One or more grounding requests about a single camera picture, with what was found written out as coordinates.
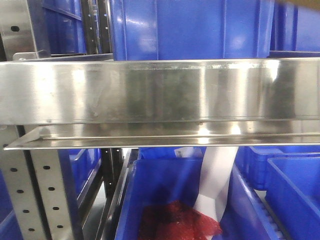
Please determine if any blue upper right bin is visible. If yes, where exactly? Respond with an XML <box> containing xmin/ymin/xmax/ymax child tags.
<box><xmin>270</xmin><ymin>1</ymin><xmax>320</xmax><ymax>57</ymax></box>

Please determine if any red mesh bag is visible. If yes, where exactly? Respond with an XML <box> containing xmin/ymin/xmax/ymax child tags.
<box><xmin>137</xmin><ymin>200</ymin><xmax>223</xmax><ymax>240</ymax></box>

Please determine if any blue upper left bin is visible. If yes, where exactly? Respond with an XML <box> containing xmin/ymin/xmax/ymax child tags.
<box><xmin>42</xmin><ymin>0</ymin><xmax>87</xmax><ymax>55</ymax></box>

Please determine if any blue lower left bin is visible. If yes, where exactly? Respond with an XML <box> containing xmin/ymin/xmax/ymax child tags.
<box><xmin>68</xmin><ymin>148</ymin><xmax>102</xmax><ymax>198</ymax></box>

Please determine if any perforated steel shelf upright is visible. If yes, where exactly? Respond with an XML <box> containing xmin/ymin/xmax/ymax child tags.
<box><xmin>0</xmin><ymin>124</ymin><xmax>84</xmax><ymax>240</ymax></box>

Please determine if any large blue upper bin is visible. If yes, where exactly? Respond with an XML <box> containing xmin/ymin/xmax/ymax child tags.
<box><xmin>109</xmin><ymin>0</ymin><xmax>275</xmax><ymax>61</ymax></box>

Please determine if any stainless steel shelf beam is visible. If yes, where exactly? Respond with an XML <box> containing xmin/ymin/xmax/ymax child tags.
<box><xmin>0</xmin><ymin>57</ymin><xmax>320</xmax><ymax>150</ymax></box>

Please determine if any blue lower centre bin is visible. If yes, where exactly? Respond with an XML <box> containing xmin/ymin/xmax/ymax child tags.
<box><xmin>115</xmin><ymin>147</ymin><xmax>282</xmax><ymax>240</ymax></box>

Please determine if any black slotted shelf post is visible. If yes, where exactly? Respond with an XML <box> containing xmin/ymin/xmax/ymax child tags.
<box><xmin>80</xmin><ymin>0</ymin><xmax>112</xmax><ymax>55</ymax></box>

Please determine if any blue lower right bin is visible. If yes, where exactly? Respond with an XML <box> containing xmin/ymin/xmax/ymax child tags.
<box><xmin>235</xmin><ymin>145</ymin><xmax>320</xmax><ymax>240</ymax></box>

